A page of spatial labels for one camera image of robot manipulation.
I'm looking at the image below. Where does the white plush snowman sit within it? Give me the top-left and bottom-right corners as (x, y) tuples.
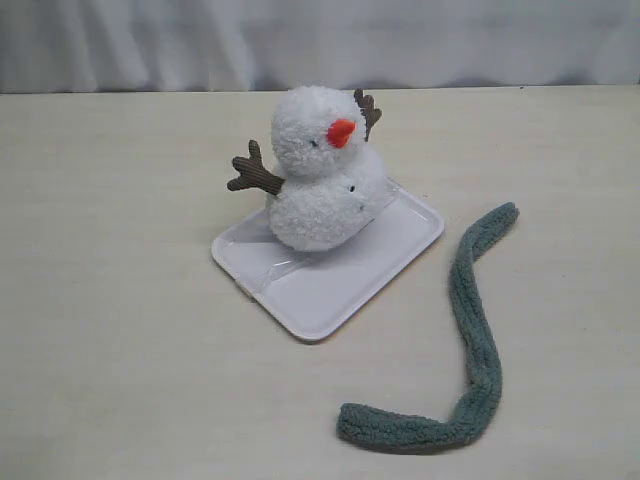
(226, 85), (392, 252)

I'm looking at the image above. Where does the white curtain backdrop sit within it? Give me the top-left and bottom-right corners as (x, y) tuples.
(1, 1), (639, 94)

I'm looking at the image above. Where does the white plastic tray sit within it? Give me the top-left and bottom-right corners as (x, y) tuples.
(210, 182), (445, 343)

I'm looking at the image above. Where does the green fleece scarf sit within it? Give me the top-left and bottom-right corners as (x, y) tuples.
(336, 202), (519, 454)

